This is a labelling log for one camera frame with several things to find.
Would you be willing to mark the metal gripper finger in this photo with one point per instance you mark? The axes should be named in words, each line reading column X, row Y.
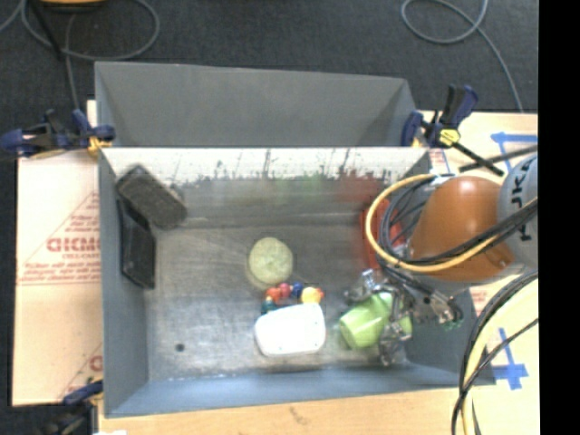
column 392, row 347
column 369, row 283

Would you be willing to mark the light green cup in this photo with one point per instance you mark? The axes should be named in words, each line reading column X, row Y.
column 364, row 322

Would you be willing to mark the multicoloured bead toy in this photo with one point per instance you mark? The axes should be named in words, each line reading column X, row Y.
column 310, row 295

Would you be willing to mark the white rounded box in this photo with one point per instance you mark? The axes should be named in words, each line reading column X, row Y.
column 290, row 331

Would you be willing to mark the pale green round cookie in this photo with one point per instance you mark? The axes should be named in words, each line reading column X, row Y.
column 270, row 261

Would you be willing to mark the grey metal bin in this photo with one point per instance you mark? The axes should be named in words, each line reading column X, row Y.
column 208, row 261

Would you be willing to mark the black flat block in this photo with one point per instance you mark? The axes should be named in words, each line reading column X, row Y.
column 138, row 252

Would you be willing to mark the dark grey sponge block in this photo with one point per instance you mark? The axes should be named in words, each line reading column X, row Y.
column 151, row 197

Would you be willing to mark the cardboard board with red print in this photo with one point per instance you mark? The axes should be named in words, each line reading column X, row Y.
column 54, row 324

